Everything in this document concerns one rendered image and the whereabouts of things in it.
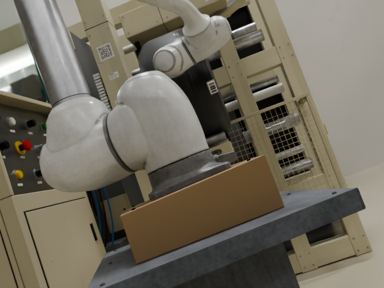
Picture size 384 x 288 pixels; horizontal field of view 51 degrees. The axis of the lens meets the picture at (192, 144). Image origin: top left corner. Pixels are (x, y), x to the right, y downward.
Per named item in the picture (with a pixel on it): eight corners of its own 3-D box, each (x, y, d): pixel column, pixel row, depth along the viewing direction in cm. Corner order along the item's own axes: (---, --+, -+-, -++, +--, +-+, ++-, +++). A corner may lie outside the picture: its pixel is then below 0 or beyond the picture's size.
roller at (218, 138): (159, 156, 194) (161, 165, 192) (156, 154, 190) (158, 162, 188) (226, 131, 190) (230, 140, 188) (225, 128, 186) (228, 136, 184)
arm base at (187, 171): (250, 159, 85) (239, 135, 85) (152, 200, 81) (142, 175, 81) (230, 166, 103) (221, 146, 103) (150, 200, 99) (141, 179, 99)
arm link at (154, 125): (202, 150, 82) (160, 53, 84) (126, 182, 87) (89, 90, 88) (216, 146, 98) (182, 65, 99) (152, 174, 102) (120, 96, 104)
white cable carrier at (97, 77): (122, 163, 200) (92, 75, 204) (125, 163, 205) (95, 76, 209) (130, 160, 200) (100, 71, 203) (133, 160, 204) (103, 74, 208)
